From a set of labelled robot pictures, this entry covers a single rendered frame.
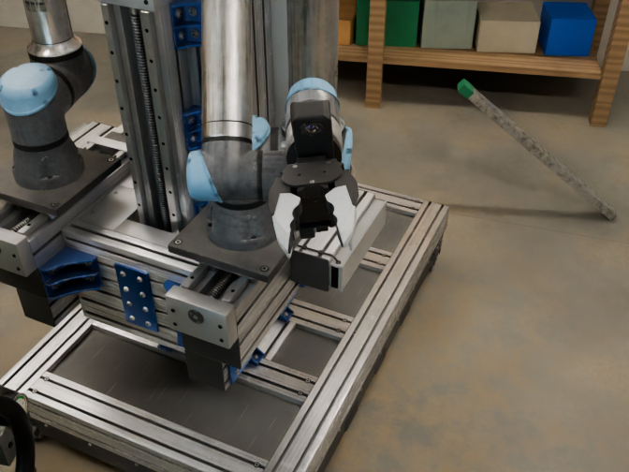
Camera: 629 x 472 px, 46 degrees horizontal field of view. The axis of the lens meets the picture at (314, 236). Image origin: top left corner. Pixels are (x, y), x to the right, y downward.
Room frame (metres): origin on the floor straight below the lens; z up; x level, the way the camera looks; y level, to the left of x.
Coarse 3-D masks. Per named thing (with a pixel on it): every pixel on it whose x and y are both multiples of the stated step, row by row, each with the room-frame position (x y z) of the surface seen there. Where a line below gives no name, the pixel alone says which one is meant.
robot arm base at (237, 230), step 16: (224, 208) 1.13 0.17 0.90; (240, 208) 1.13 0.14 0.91; (256, 208) 1.14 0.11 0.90; (208, 224) 1.16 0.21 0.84; (224, 224) 1.13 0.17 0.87; (240, 224) 1.12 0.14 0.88; (256, 224) 1.13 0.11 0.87; (272, 224) 1.15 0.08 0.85; (224, 240) 1.12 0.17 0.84; (240, 240) 1.11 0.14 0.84; (256, 240) 1.12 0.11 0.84; (272, 240) 1.14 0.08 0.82
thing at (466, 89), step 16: (464, 80) 2.42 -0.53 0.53; (464, 96) 2.38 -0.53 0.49; (480, 96) 2.39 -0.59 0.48; (496, 112) 2.36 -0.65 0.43; (512, 128) 2.35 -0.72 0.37; (528, 144) 2.35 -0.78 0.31; (544, 160) 2.34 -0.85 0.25; (560, 176) 2.33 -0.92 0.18; (576, 176) 2.36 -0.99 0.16; (592, 192) 2.34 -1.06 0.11; (608, 208) 2.31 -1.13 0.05
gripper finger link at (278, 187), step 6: (276, 180) 0.73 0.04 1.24; (276, 186) 0.72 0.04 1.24; (282, 186) 0.72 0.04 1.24; (288, 186) 0.72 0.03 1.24; (270, 192) 0.71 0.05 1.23; (276, 192) 0.71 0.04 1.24; (282, 192) 0.71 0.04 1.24; (288, 192) 0.70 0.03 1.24; (294, 192) 0.71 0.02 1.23; (270, 198) 0.70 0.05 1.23; (276, 198) 0.70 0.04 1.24; (270, 204) 0.68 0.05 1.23; (276, 204) 0.68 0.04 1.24
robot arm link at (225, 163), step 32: (224, 0) 1.06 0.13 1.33; (224, 32) 1.03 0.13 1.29; (224, 64) 1.00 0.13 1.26; (224, 96) 0.97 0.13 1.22; (224, 128) 0.93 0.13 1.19; (192, 160) 0.91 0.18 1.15; (224, 160) 0.90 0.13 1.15; (256, 160) 0.91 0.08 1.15; (192, 192) 0.88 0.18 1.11; (224, 192) 0.88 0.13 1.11; (256, 192) 0.88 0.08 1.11
